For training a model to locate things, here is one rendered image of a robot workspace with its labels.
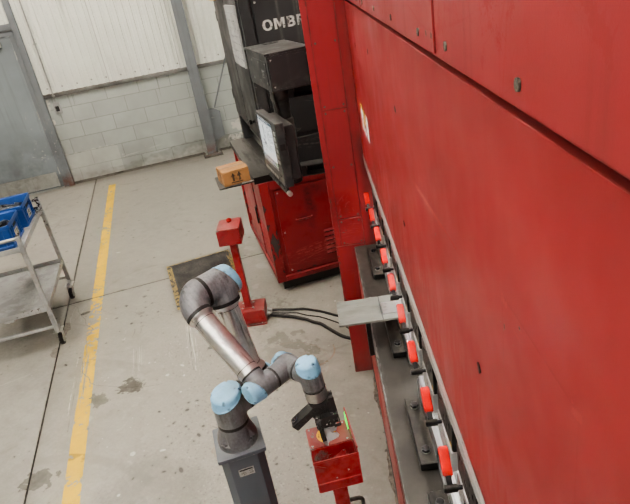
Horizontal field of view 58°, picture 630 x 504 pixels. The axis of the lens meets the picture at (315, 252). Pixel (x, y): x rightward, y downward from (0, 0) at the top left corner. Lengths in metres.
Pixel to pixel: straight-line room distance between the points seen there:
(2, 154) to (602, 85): 8.96
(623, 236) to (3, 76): 8.75
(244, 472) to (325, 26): 1.98
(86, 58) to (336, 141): 6.22
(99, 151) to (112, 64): 1.26
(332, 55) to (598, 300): 2.51
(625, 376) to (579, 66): 0.22
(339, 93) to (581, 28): 2.54
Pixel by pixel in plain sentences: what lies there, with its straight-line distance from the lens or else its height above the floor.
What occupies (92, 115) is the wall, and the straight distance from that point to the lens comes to 8.93.
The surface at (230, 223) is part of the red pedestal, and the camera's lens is 4.03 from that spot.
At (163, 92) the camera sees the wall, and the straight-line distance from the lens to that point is 8.86.
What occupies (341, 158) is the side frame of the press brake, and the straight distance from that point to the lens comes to 3.01.
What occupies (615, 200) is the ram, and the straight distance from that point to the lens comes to 0.44.
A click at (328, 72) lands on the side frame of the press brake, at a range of 2.91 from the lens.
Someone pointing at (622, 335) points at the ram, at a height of 2.04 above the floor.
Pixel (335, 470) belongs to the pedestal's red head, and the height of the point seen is 0.75.
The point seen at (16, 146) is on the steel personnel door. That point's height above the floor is 0.71.
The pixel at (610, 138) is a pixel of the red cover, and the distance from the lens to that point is 0.39.
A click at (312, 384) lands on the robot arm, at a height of 1.13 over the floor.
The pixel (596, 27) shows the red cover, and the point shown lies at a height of 2.24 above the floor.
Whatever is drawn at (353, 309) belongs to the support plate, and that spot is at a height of 1.00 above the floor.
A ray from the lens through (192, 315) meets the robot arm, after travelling 1.94.
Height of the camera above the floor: 2.30
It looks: 26 degrees down
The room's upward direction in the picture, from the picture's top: 10 degrees counter-clockwise
